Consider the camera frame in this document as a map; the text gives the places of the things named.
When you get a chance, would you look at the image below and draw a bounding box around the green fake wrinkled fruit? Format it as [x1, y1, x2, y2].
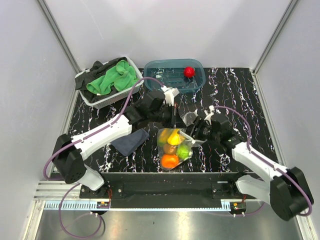
[176, 144, 192, 160]

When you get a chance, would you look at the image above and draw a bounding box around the black cloth in basket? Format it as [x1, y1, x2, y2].
[74, 57, 127, 104]

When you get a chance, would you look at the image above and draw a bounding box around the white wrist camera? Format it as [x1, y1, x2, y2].
[161, 85, 180, 106]
[204, 105, 215, 124]

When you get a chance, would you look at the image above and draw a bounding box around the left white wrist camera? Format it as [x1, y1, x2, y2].
[161, 85, 180, 106]

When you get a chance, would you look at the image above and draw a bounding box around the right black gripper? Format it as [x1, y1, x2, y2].
[178, 116, 220, 145]

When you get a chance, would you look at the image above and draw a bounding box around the green towel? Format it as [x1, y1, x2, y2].
[86, 60, 138, 96]

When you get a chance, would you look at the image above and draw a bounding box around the polka dot zip top bag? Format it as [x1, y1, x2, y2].
[156, 111, 207, 172]

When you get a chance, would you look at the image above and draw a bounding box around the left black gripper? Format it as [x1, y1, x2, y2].
[149, 103, 187, 129]

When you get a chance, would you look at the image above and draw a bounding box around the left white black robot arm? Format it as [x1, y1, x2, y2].
[51, 86, 184, 198]

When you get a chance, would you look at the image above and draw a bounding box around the brown fake kiwi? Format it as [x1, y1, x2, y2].
[163, 143, 177, 155]

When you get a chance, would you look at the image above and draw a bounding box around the dark blue folded cloth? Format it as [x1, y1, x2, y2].
[111, 129, 149, 157]

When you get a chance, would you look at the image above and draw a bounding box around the orange fake orange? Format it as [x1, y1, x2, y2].
[160, 154, 180, 169]

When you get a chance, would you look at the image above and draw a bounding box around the teal plastic container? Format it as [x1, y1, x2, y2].
[143, 58, 206, 94]

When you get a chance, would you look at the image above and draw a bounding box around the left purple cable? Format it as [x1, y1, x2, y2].
[43, 77, 166, 238]

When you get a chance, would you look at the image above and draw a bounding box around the red fake apple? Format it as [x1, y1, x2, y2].
[183, 66, 196, 78]

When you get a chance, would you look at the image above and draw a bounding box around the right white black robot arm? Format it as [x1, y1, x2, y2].
[186, 116, 314, 221]

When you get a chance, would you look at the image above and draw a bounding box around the white plastic basket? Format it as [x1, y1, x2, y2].
[74, 56, 143, 109]

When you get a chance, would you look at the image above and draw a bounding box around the yellow fake mango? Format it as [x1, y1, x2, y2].
[158, 128, 182, 146]

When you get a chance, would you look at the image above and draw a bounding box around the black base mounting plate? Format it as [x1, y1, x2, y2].
[79, 172, 252, 211]

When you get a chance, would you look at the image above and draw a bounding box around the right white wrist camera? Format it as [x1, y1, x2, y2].
[204, 105, 215, 124]

